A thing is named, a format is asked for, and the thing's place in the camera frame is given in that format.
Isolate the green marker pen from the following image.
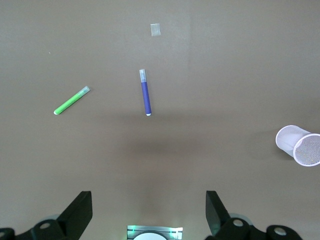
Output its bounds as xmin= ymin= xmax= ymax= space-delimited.
xmin=53 ymin=85 xmax=91 ymax=116

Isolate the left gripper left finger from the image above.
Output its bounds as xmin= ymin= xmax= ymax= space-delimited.
xmin=0 ymin=191 xmax=93 ymax=240

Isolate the pink mesh pen holder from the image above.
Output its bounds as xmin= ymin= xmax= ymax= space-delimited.
xmin=275 ymin=124 xmax=320 ymax=167

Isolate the clear tape patch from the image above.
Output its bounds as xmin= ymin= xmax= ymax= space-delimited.
xmin=150 ymin=23 xmax=161 ymax=37

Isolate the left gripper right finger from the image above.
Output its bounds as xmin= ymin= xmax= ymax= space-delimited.
xmin=205 ymin=190 xmax=304 ymax=240

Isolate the purple marker pen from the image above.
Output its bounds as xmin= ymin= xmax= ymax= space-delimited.
xmin=139 ymin=69 xmax=153 ymax=117

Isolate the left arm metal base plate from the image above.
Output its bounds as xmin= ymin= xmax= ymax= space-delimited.
xmin=126 ymin=224 xmax=184 ymax=240

